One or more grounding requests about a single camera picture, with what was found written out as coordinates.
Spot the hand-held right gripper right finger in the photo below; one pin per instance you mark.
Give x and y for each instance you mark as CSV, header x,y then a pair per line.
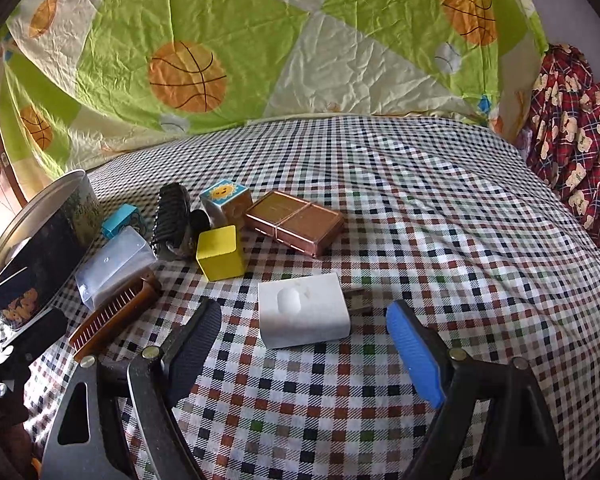
x,y
415,355

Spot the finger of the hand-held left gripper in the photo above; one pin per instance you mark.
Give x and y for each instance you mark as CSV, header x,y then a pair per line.
x,y
37,332

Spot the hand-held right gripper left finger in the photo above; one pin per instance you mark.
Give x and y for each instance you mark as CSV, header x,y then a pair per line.
x,y
197,345

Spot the brown comb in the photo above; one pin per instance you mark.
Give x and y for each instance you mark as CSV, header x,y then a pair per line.
x,y
115,315

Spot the yellow wooden block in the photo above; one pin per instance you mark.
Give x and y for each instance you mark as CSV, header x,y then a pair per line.
x,y
220,255

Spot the round metal cookie tin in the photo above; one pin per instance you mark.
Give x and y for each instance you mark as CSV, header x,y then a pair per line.
x,y
55,240

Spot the silver foil packet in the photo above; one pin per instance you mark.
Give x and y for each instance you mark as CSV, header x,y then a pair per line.
x,y
115,265

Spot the white charger block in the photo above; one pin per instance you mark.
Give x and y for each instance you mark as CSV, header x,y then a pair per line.
x,y
305,315

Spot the black toy tire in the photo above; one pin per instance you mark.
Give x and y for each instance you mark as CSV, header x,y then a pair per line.
x,y
170,220

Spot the small blue toy block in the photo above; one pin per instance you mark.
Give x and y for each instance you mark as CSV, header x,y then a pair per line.
x,y
117,222

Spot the checked tablecloth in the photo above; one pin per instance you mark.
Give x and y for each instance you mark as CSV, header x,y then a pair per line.
x,y
430,235

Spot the sun print toy block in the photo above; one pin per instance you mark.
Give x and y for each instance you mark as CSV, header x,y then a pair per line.
x,y
225,195

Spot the red plaid bear cloth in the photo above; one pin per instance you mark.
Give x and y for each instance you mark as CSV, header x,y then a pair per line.
x,y
570,125

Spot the basketball print bed sheet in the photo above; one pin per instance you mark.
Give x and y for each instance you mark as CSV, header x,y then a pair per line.
x,y
280,60

